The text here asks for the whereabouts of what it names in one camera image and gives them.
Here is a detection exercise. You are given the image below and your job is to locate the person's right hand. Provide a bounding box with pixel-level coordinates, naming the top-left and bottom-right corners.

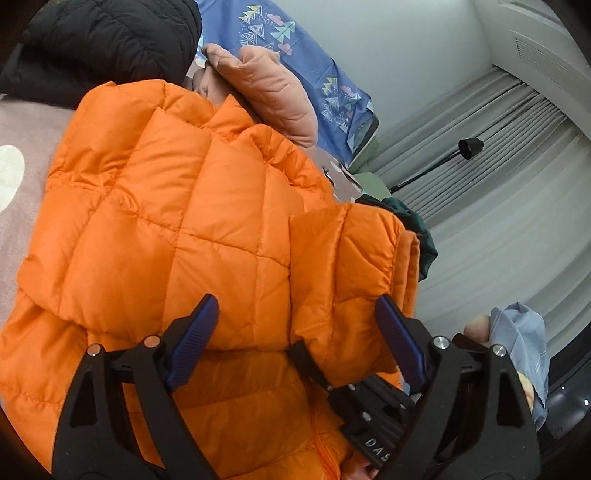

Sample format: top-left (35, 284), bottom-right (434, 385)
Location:
top-left (464, 314), bottom-right (491, 346)

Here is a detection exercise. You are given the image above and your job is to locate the black puffer jacket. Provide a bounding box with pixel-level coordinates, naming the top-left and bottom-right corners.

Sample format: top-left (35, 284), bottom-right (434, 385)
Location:
top-left (0, 0), bottom-right (204, 112)

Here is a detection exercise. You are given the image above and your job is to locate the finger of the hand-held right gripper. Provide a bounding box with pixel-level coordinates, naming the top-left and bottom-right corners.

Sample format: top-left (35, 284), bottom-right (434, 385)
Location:
top-left (290, 340), bottom-right (334, 392)

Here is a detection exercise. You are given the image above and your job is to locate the peach puffer jacket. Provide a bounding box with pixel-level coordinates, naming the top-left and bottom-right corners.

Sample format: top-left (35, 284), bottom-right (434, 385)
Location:
top-left (187, 43), bottom-right (319, 148)

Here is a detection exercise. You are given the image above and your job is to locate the blue tree-print sheet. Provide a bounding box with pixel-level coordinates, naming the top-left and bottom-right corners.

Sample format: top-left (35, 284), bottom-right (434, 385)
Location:
top-left (194, 0), bottom-right (375, 158)

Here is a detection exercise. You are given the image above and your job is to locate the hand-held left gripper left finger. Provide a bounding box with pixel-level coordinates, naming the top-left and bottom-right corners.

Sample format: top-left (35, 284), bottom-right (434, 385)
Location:
top-left (52, 294), bottom-right (220, 480)

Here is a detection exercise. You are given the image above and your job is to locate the dark green cloth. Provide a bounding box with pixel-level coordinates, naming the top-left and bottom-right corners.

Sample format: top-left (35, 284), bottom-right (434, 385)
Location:
top-left (355, 194), bottom-right (438, 282)

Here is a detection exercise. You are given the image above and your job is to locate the black floor lamp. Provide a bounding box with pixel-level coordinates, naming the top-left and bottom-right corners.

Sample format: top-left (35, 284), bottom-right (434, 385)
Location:
top-left (388, 137), bottom-right (485, 193)

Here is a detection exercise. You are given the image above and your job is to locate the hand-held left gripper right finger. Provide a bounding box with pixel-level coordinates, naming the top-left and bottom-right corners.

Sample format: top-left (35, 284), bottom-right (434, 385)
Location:
top-left (374, 295), bottom-right (543, 480)

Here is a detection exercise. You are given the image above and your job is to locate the grey curtain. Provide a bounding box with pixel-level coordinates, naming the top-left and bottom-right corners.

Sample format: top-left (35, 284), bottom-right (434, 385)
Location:
top-left (369, 65), bottom-right (591, 347)

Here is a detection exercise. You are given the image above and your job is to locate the pink polka dot blanket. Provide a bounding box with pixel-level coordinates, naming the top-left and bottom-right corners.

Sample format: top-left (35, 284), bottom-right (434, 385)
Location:
top-left (0, 95), bottom-right (365, 328)

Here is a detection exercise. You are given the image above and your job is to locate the white air conditioner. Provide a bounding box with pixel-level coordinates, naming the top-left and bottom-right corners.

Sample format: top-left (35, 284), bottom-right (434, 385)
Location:
top-left (471, 0), bottom-right (591, 107)

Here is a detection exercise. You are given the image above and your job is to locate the dark framed board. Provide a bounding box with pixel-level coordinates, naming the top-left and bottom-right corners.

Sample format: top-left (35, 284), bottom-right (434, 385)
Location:
top-left (348, 115), bottom-right (380, 160)

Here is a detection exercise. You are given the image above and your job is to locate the orange puffer jacket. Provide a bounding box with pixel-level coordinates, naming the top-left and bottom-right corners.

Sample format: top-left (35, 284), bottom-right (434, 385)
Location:
top-left (0, 79), bottom-right (421, 480)

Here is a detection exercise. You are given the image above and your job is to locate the green pillow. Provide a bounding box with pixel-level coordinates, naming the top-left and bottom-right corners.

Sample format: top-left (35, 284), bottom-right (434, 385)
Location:
top-left (355, 134), bottom-right (393, 199)

